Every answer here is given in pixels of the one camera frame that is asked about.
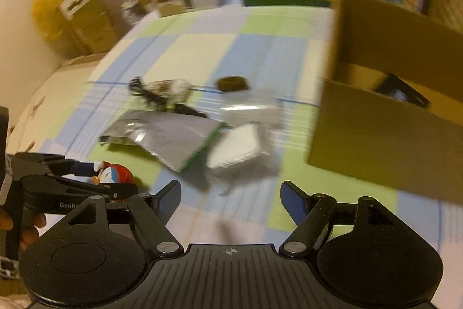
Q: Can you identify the checkered tablecloth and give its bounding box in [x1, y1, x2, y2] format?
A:
[8, 5, 462, 259]

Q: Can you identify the Doraemon toy figure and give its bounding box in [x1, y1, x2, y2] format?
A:
[93, 160, 134, 185]

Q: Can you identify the black shaver box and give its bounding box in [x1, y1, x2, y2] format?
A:
[374, 74, 430, 109]

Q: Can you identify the brown hair scrunchie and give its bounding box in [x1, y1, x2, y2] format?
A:
[215, 76, 249, 92]

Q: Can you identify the silver foil bag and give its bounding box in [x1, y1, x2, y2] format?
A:
[99, 110, 225, 173]

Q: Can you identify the white pad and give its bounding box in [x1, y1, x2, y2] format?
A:
[206, 89, 284, 196]

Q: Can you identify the person's left hand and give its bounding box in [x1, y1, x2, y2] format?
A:
[0, 206, 46, 250]

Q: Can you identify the black USB cable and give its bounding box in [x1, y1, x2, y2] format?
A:
[128, 75, 210, 120]

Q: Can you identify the brown cardboard boxes pile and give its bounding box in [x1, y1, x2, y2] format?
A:
[59, 0, 132, 53]

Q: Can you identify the brown cardboard box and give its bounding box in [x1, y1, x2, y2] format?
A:
[307, 0, 462, 204]

